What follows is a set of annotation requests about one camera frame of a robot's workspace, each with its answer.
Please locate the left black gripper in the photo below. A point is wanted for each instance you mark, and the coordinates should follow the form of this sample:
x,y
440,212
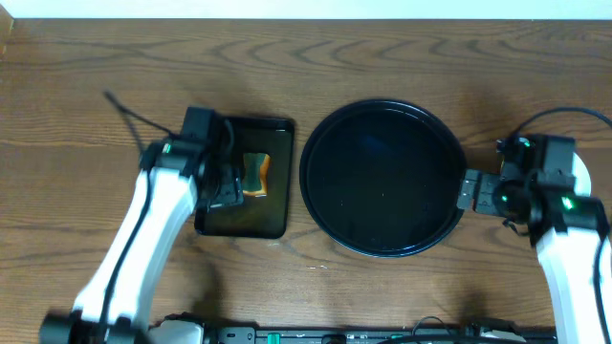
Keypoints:
x,y
225,189

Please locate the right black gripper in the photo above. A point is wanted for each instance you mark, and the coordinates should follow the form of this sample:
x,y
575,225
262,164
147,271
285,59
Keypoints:
x,y
479,192

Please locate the orange green scrub sponge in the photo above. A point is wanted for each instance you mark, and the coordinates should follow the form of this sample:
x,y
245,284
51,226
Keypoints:
x,y
255,177

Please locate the light blue plate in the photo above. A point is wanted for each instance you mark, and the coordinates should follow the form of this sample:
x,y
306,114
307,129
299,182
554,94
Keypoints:
x,y
583,184

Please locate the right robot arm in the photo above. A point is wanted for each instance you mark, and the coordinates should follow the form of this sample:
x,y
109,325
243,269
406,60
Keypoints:
x,y
570,234

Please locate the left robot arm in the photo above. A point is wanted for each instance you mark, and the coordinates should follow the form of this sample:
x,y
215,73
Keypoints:
x,y
176,177

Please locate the black rectangular tray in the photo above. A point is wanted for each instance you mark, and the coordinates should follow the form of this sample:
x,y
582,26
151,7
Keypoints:
x,y
257,217

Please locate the black round tray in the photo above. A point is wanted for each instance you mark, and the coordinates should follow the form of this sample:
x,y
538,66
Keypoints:
x,y
382,177

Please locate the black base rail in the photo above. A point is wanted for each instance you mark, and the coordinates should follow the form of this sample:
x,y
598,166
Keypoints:
x,y
250,335

